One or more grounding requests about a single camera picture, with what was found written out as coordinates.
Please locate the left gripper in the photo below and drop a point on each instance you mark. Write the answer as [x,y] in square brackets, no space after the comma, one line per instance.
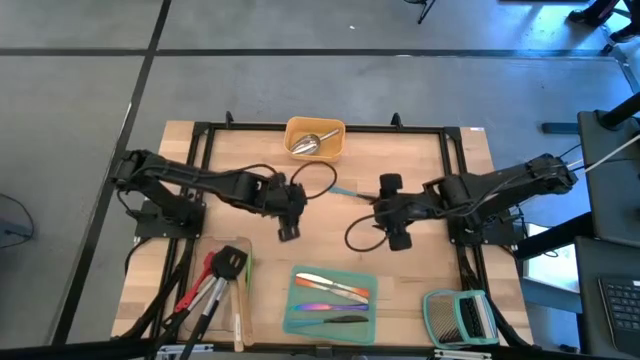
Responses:
[280,195]

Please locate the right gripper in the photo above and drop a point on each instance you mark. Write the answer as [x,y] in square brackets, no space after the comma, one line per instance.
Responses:
[405,210]

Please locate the silver metal scoop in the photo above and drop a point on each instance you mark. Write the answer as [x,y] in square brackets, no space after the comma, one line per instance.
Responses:
[305,145]

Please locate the green silicone utensil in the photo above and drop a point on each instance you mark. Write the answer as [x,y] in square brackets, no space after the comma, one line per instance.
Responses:
[249,270]

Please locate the orange plastic bin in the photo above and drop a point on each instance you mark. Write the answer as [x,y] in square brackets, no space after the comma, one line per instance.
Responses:
[340,150]

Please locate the black slotted turner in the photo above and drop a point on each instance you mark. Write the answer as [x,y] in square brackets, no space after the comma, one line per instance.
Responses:
[230,262]

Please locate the black round spatula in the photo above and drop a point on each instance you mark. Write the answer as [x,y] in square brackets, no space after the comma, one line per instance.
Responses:
[217,270]

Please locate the red silicone spatula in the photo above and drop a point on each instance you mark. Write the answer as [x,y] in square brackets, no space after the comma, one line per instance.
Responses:
[190,299]
[207,262]

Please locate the rainbow iridescent knife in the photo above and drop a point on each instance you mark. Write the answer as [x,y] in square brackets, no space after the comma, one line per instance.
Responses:
[325,307]

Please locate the teal plastic tray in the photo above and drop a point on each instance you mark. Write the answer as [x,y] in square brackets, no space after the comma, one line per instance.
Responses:
[360,335]

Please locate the wooden spatula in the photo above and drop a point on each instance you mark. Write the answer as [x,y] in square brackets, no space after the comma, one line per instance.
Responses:
[238,325]

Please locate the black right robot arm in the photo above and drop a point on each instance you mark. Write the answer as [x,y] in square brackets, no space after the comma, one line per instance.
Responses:
[500,190]

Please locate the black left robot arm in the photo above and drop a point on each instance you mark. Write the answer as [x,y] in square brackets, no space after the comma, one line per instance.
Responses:
[200,180]

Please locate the teal framed grater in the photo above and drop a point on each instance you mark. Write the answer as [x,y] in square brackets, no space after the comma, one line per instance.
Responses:
[450,320]

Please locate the black diagonal beam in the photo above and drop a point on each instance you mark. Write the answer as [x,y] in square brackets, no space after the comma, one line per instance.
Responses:
[555,235]

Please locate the grey blue floor bar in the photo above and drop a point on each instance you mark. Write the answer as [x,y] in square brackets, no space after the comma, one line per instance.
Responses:
[560,128]

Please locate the black stand legs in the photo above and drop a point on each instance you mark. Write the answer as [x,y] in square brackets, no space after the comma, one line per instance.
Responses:
[425,10]

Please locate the dark desk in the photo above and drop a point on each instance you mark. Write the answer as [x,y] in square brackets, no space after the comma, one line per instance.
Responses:
[587,300]

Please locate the dark grey side table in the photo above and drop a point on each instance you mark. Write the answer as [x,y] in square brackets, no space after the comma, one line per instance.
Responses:
[615,190]

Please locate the black pole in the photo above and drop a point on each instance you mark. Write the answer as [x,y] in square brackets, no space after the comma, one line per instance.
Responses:
[622,112]

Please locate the black keyboard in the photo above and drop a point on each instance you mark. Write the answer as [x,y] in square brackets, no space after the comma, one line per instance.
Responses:
[622,315]

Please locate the grey rounded floor object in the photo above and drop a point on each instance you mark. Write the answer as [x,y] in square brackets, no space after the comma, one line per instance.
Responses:
[7,232]

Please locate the person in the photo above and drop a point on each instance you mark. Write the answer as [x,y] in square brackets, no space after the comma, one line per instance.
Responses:
[600,12]

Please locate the black aluminium table frame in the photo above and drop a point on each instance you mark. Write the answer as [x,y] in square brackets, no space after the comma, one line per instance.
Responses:
[410,129]

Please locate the black frame strut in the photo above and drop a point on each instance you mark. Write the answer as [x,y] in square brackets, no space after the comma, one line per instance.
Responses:
[470,272]
[150,310]

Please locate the black front frame rail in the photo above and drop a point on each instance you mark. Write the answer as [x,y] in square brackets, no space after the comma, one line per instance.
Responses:
[75,350]

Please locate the silver floor rail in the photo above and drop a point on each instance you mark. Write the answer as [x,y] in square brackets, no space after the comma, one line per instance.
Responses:
[630,75]

